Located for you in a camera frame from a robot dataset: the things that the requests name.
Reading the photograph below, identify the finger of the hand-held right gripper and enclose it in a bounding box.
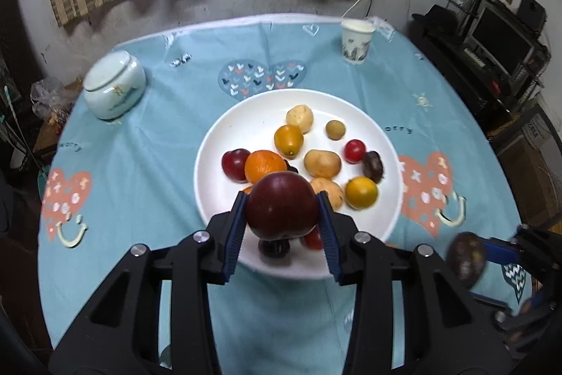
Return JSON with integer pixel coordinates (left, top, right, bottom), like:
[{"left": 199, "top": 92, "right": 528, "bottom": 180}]
[
  {"left": 470, "top": 291, "right": 512, "bottom": 311},
  {"left": 481, "top": 238, "right": 521, "bottom": 266}
]

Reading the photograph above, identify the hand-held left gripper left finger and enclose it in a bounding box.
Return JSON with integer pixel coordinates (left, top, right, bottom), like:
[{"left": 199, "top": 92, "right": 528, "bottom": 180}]
[{"left": 52, "top": 190, "right": 247, "bottom": 375}]

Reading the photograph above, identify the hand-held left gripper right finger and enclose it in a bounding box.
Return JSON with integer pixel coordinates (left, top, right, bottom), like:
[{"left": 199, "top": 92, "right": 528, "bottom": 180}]
[{"left": 317, "top": 190, "right": 514, "bottom": 375}]

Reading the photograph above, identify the small red plum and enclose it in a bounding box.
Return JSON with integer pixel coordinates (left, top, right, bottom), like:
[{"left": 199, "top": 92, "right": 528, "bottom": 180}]
[
  {"left": 343, "top": 139, "right": 367, "bottom": 164},
  {"left": 300, "top": 226, "right": 326, "bottom": 250}
]

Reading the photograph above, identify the peach-coloured round fruit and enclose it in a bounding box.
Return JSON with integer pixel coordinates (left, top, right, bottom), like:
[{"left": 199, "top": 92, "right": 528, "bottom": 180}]
[{"left": 309, "top": 177, "right": 344, "bottom": 211}]

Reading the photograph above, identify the dark red plum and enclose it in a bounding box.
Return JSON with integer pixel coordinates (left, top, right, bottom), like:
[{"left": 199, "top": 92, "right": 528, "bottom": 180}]
[
  {"left": 244, "top": 172, "right": 319, "bottom": 240},
  {"left": 221, "top": 148, "right": 251, "bottom": 182}
]

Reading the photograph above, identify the yellow orange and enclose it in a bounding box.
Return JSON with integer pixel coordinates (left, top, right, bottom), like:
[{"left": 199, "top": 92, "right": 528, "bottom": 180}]
[{"left": 345, "top": 176, "right": 379, "bottom": 210}]

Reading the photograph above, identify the smooth yellow pepino melon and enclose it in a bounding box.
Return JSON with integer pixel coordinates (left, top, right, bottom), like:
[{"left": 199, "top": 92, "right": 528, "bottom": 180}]
[{"left": 304, "top": 149, "right": 342, "bottom": 179}]

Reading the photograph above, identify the small yellow fruit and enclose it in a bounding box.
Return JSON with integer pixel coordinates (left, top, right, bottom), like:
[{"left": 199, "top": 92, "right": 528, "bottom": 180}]
[{"left": 325, "top": 119, "right": 346, "bottom": 141}]

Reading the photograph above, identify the white plate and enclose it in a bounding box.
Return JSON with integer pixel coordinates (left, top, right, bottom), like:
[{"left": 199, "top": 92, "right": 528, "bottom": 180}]
[{"left": 194, "top": 89, "right": 404, "bottom": 280}]

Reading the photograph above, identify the pale yellow mango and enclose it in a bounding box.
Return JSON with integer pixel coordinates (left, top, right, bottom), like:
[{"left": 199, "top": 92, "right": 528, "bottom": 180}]
[{"left": 286, "top": 104, "right": 314, "bottom": 134}]

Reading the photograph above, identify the white ceramic lidded jar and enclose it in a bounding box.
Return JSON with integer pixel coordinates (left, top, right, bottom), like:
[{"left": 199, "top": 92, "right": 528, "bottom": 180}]
[{"left": 83, "top": 51, "right": 146, "bottom": 121}]

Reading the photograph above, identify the black equipment stand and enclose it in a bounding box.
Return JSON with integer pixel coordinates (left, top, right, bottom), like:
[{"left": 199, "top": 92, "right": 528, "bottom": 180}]
[{"left": 410, "top": 0, "right": 551, "bottom": 138}]

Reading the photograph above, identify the printed paper cup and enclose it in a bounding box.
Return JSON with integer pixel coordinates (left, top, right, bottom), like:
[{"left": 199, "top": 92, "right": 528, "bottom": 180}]
[{"left": 341, "top": 18, "right": 377, "bottom": 65}]

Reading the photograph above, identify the black monitor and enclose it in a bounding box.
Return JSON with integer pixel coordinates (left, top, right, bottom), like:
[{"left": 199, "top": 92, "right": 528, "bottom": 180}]
[{"left": 468, "top": 4, "right": 538, "bottom": 77}]

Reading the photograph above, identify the clear plastic bag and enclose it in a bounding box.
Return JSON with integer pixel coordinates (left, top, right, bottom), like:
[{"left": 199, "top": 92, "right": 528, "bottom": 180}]
[{"left": 30, "top": 76, "right": 73, "bottom": 118}]

